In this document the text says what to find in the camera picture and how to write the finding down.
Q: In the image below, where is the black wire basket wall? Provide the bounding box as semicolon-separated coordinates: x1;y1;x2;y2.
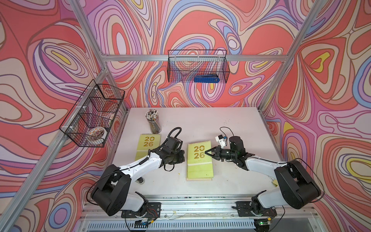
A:
59;80;125;148
167;48;230;84

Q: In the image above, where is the green 2026 calendar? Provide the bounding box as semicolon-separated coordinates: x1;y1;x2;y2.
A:
135;134;161;160
186;141;214;178

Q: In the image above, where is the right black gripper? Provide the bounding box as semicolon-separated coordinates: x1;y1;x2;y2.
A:
205;145;237;161

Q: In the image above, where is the right wrist camera with cable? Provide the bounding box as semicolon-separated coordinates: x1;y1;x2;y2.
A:
215;126;234;148

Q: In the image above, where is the clear cup of coloured pencils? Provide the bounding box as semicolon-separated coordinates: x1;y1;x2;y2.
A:
145;109;162;134

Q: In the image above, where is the tape roll in basket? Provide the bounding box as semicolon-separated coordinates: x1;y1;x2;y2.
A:
87;127;107;144

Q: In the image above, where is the yellow binder clip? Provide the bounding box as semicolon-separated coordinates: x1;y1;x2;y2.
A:
272;179;279;187

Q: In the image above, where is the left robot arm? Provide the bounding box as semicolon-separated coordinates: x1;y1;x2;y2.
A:
90;147;185;217

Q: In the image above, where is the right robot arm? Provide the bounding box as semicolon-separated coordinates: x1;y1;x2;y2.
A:
205;136;321;215

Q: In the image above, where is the peach 2026 calendar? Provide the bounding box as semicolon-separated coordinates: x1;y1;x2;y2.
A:
186;177;213;181

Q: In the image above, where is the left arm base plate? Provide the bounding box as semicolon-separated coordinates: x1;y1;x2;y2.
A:
121;202;161;219

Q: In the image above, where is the blue stapler in basket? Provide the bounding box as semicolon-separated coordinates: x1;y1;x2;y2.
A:
194;74;220;83

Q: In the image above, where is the black wire basket back wall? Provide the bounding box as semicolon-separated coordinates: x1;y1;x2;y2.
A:
167;48;230;84

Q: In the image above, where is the black wire basket left wall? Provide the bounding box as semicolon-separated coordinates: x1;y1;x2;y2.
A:
59;80;125;148

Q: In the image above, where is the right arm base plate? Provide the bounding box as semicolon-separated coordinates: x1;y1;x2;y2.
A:
231;201;277;218

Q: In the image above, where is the beige and black stapler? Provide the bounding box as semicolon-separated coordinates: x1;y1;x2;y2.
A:
136;177;145;184

